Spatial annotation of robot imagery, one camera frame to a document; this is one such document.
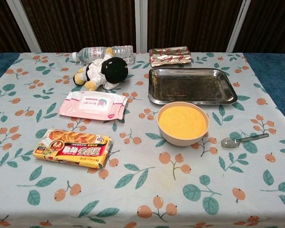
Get beige bowl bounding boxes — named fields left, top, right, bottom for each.
left=157, top=102, right=209, bottom=147

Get clear plastic water bottle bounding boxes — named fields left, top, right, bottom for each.
left=72, top=45, right=135, bottom=65

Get pink wet wipes pack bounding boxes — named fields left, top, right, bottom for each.
left=58, top=91, right=129, bottom=122

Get floral patterned tablecloth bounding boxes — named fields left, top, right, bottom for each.
left=0, top=51, right=285, bottom=228

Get white metal frame post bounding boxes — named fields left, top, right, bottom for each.
left=135, top=0, right=149, bottom=54
left=225, top=0, right=251, bottom=53
left=6, top=0, right=42, bottom=53

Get plush doll with black head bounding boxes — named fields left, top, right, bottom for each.
left=73, top=48, right=129, bottom=91

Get stainless steel tray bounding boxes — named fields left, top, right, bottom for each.
left=148, top=67, right=238, bottom=105

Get dark brown curtain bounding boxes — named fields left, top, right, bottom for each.
left=0, top=0, right=285, bottom=57

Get yellow curry box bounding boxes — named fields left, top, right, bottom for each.
left=33, top=128, right=114, bottom=170

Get gold foil packet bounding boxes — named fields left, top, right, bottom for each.
left=148, top=46, right=192, bottom=67

